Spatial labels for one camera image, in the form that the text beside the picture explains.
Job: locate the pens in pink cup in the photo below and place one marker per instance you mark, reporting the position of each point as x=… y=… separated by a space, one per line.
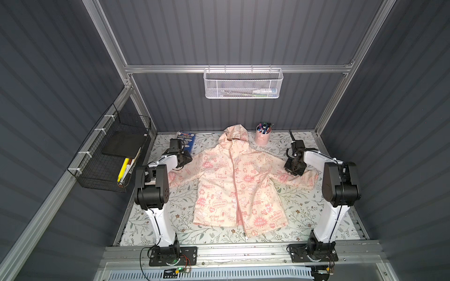
x=264 y=128

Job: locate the yellow highlighter marker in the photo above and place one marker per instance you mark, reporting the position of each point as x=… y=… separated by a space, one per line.
x=123 y=169

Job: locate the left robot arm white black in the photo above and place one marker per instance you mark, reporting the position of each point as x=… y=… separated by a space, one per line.
x=152 y=195

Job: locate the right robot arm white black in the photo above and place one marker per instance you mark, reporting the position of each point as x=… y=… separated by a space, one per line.
x=340 y=190

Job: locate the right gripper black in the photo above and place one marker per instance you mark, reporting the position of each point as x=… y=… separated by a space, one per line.
x=293 y=167

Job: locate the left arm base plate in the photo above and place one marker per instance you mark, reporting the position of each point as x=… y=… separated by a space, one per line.
x=173 y=256

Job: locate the black wire wall basket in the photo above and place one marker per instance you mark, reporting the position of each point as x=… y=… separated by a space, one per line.
x=118 y=135

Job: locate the blue sticker book pack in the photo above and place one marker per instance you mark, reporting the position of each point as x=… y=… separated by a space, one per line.
x=188 y=139

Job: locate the white tube in mesh basket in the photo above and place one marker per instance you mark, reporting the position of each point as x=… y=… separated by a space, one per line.
x=272 y=92

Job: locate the pink patterned hooded jacket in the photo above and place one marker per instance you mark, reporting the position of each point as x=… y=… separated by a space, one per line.
x=236 y=185

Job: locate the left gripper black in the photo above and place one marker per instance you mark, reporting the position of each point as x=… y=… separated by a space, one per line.
x=183 y=160

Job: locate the pink pen cup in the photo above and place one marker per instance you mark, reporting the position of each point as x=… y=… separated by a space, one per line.
x=261 y=139

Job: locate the white wire mesh basket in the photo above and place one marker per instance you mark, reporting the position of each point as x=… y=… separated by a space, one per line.
x=239 y=83

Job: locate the floral table mat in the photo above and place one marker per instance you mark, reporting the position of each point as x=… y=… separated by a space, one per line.
x=302 y=207

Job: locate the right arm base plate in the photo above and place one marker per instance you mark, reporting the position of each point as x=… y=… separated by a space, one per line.
x=324 y=252

